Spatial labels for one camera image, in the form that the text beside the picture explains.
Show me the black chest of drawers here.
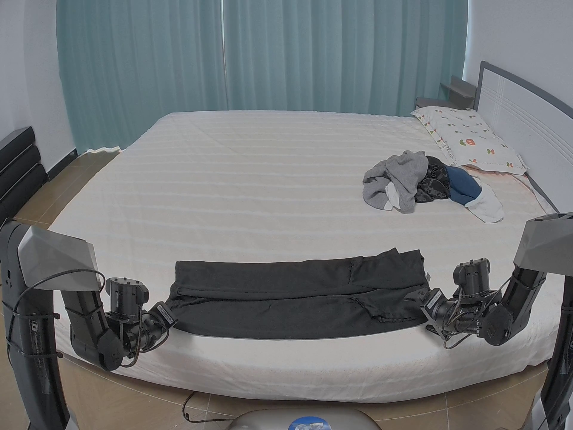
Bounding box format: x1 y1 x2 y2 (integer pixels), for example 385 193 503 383
0 126 47 223

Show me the bed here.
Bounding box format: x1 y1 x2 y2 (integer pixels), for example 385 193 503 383
33 61 573 406

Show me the black cable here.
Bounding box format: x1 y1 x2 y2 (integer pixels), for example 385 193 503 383
183 390 235 423
13 271 107 317

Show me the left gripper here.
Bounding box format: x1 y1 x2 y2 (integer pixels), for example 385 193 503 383
127 301 176 352

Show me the blue-green curtain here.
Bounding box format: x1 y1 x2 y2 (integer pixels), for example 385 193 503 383
56 0 229 152
221 0 468 116

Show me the dark blue garment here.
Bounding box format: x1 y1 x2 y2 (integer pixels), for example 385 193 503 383
445 166 483 206

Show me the white printed pillow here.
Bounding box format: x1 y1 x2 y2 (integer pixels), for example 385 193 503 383
411 106 529 176

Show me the grey bedside table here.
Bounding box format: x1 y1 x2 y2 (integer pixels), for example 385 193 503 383
416 76 477 110

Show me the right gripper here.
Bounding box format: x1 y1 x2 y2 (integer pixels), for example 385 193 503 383
403 288 482 336

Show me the black shiny garment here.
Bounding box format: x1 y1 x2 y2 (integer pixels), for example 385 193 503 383
414 155 452 204

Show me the white garment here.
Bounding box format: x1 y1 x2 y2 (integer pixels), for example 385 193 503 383
465 182 505 224

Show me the grey garment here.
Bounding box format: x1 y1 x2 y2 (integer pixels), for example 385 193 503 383
363 150 429 214

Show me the black T-shirt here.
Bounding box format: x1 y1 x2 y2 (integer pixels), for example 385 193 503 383
166 248 431 340

